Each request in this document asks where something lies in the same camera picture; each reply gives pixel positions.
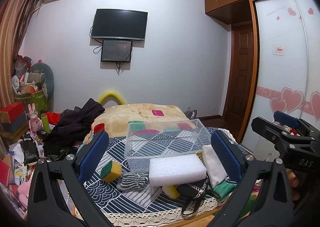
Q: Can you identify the green knitted sock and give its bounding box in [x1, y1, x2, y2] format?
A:
[207, 178, 237, 200]

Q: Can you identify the white cloth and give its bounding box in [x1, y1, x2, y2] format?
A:
[202, 145, 227, 188]

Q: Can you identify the yellow green sponge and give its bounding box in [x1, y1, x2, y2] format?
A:
[100, 161, 122, 183]

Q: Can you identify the black chain pattern pouch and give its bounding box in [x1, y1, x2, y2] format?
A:
[175, 176, 209, 217]

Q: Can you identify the grey striped sock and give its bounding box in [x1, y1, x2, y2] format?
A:
[117, 172, 149, 192]

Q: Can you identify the yellow white sponge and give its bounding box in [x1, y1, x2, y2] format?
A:
[162, 185, 180, 199]

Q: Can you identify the white foam block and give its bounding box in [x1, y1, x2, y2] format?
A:
[149, 154, 207, 186]

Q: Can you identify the clear plastic storage box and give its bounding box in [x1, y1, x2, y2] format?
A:
[125, 119, 211, 172]

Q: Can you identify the person right hand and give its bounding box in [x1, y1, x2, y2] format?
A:
[286, 169, 299, 201]

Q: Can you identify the white wardrobe with pink hearts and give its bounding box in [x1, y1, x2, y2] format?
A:
[241, 0, 320, 152]

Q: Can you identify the brown wooden door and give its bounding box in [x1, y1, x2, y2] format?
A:
[223, 23, 253, 128]

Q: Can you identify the blue white patterned tablecloth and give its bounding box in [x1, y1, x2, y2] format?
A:
[58, 126, 253, 226]

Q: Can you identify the black clothing pile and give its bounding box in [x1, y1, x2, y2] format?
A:
[43, 98, 105, 161]

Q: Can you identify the pink rabbit toy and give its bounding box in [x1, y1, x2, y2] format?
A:
[28, 103, 42, 141]

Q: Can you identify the green bottle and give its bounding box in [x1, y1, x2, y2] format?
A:
[41, 113, 51, 133]

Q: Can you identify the dark bag by door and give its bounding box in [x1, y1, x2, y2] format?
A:
[184, 110, 197, 120]

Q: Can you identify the red box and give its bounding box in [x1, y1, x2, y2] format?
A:
[0, 102, 24, 124]

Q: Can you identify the beige blanket with coloured squares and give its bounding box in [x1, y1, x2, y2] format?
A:
[83, 104, 188, 144]

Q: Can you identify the green cardboard box with clutter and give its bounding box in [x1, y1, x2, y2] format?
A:
[14, 85, 51, 114]

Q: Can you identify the yellow foam arch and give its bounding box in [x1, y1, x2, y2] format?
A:
[98, 91, 126, 105]

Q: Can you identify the dark green cushion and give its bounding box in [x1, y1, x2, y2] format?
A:
[31, 63, 54, 99]

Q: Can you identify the striped brown curtain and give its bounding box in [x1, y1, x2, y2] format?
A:
[1, 0, 40, 107]

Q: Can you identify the small black wall monitor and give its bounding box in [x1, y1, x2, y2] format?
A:
[101, 40, 133, 63]

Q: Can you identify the large black wall television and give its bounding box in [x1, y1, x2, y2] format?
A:
[91, 9, 148, 41]

